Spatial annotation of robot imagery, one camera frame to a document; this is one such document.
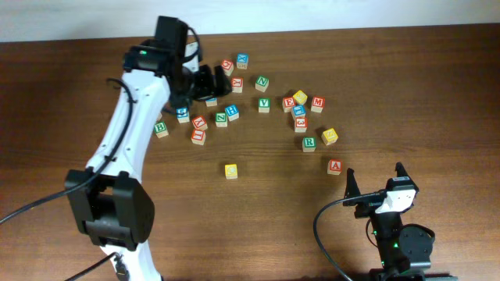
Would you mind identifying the blue P block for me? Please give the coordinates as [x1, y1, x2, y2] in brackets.
[205, 98, 217, 107]

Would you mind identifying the green R block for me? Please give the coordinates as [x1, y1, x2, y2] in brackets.
[302, 137, 317, 152]

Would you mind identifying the green V block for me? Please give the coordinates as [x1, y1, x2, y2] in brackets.
[258, 98, 270, 113]

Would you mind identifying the yellow C block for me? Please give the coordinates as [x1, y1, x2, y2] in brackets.
[224, 164, 238, 180]

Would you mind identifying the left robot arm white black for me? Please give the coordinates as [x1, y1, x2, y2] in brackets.
[65, 16, 230, 280]

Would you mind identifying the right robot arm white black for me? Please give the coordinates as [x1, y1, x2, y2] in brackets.
[343, 162, 458, 281]

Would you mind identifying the red A block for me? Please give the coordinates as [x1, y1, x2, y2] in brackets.
[327, 159, 342, 175]

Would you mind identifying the blue 5 block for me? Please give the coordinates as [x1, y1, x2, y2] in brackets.
[176, 107, 190, 123]

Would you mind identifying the red X block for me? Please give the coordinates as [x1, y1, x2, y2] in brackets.
[191, 116, 208, 131]

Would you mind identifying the red G block top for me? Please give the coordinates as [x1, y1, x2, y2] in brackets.
[220, 59, 234, 76]

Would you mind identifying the red Y block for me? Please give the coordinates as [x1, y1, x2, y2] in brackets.
[230, 77, 244, 94]

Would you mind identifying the green N block lower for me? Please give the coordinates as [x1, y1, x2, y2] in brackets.
[215, 112, 228, 127]

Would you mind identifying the green n block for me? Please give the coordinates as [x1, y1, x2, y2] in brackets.
[255, 75, 270, 92]
[215, 112, 228, 127]

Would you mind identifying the blue H block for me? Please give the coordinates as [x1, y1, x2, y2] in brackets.
[225, 105, 240, 122]

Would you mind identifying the green B block centre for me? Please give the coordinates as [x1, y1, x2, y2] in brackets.
[154, 121, 169, 138]

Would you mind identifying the yellow S block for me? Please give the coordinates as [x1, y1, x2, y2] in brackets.
[321, 128, 338, 146]

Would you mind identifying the blue X block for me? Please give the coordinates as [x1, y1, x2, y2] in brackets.
[236, 53, 249, 69]

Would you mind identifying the green N block upper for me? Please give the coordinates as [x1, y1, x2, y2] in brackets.
[255, 75, 270, 92]

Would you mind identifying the red 3 block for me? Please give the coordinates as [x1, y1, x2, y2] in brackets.
[294, 117, 308, 133]

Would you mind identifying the red M block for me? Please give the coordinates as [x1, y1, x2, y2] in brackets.
[311, 96, 325, 113]

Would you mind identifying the blue block near 3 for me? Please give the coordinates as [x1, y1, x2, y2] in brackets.
[291, 105, 306, 119]

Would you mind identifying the red E block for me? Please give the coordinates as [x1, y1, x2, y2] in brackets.
[282, 97, 296, 113]

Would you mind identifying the yellow block near E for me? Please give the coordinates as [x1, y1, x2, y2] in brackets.
[292, 91, 308, 105]

